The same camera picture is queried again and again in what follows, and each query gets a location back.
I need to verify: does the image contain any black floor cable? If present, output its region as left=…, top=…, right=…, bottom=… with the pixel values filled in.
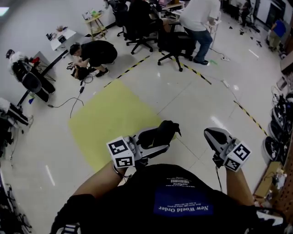
left=47, top=79, right=86, bottom=119

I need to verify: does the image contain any cardboard box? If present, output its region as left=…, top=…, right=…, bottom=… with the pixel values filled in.
left=253, top=161, right=285, bottom=200

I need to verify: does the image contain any black office chair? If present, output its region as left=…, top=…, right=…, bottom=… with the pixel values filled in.
left=123, top=8, right=161, bottom=55
left=157, top=22, right=197, bottom=72
left=108, top=0, right=129, bottom=38

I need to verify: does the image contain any black cloth item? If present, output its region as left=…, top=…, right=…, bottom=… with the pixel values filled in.
left=138, top=120, right=181, bottom=149

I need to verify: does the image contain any white desk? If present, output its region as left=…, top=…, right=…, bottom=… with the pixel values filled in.
left=46, top=29, right=77, bottom=52

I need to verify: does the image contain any wooden shelf stand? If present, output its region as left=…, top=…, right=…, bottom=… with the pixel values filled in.
left=82, top=10, right=108, bottom=41

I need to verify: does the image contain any dark grey shell chair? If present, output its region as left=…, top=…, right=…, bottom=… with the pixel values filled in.
left=21, top=71, right=56, bottom=103

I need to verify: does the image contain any grey standing desk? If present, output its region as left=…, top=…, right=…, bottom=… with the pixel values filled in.
left=16, top=50, right=70, bottom=107

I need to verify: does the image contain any silver trash can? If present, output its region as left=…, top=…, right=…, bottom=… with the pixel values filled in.
left=277, top=76, right=288, bottom=90

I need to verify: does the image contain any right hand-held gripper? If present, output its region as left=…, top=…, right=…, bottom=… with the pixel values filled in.
left=203, top=127, right=252, bottom=172

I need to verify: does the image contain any person's left forearm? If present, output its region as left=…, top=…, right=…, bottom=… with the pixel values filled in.
left=73, top=161, right=138, bottom=200

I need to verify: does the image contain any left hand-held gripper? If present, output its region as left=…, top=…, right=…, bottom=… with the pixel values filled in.
left=106, top=127, right=171, bottom=169

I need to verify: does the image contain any person's right forearm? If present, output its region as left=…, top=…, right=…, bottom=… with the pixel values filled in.
left=225, top=168, right=255, bottom=206

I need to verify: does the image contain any row of black round devices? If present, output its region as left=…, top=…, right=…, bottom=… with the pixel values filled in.
left=262, top=90, right=293, bottom=163

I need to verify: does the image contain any yellow-green tablecloth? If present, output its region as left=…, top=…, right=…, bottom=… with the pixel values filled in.
left=68, top=79, right=177, bottom=173

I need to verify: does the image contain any person's black printed t-shirt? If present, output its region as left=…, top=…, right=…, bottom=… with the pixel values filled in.
left=49, top=163, right=287, bottom=234

